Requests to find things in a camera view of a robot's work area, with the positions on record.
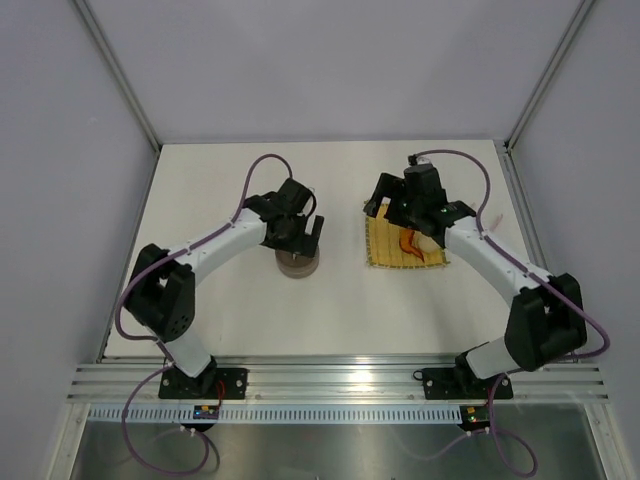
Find yellow bamboo mat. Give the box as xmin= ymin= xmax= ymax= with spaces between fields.
xmin=365 ymin=201 xmax=448 ymax=270

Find right aluminium frame post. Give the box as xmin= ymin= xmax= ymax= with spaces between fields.
xmin=504 ymin=0 xmax=599 ymax=155

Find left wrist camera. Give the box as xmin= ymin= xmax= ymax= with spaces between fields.
xmin=275 ymin=178 xmax=317 ymax=216

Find aluminium frame post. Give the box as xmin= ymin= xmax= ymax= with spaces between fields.
xmin=504 ymin=0 xmax=599 ymax=155
xmin=69 ymin=0 xmax=162 ymax=158

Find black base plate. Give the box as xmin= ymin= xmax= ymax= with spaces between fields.
xmin=158 ymin=368 xmax=249 ymax=400
xmin=412 ymin=367 xmax=514 ymax=400

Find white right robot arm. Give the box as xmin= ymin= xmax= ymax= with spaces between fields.
xmin=364 ymin=166 xmax=587 ymax=396

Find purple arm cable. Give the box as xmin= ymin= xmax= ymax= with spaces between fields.
xmin=394 ymin=149 xmax=612 ymax=474
xmin=114 ymin=153 xmax=294 ymax=475

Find round brown lunch box lid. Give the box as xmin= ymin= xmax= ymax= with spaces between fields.
xmin=275 ymin=250 xmax=319 ymax=269

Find metal tongs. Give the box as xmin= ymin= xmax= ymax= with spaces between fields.
xmin=489 ymin=214 xmax=504 ymax=232

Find orange pumpkin slice toy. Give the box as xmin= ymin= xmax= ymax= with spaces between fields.
xmin=398 ymin=229 xmax=424 ymax=262

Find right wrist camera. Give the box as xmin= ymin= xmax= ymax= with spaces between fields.
xmin=404 ymin=154 xmax=447 ymax=204

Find round metal lunch box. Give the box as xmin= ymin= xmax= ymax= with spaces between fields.
xmin=276 ymin=252 xmax=319 ymax=279

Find white slotted cable duct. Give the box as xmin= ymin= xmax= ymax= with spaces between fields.
xmin=88 ymin=403 xmax=462 ymax=425

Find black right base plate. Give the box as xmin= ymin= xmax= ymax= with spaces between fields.
xmin=412 ymin=367 xmax=514 ymax=400

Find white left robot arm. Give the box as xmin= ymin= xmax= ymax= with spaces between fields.
xmin=123 ymin=187 xmax=324 ymax=400

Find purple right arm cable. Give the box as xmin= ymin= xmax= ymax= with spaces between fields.
xmin=394 ymin=149 xmax=612 ymax=474

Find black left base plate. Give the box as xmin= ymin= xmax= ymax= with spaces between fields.
xmin=158 ymin=368 xmax=249 ymax=400

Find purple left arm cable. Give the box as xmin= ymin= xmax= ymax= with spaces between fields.
xmin=114 ymin=153 xmax=294 ymax=475

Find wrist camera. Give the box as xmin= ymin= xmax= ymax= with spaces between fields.
xmin=404 ymin=154 xmax=447 ymax=204
xmin=275 ymin=178 xmax=317 ymax=216

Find white steamed bun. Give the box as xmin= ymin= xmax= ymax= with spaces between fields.
xmin=417 ymin=237 xmax=441 ymax=254

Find aluminium mounting rail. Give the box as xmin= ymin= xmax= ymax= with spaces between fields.
xmin=66 ymin=355 xmax=609 ymax=404

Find left aluminium frame post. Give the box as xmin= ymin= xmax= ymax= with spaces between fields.
xmin=69 ymin=0 xmax=162 ymax=158

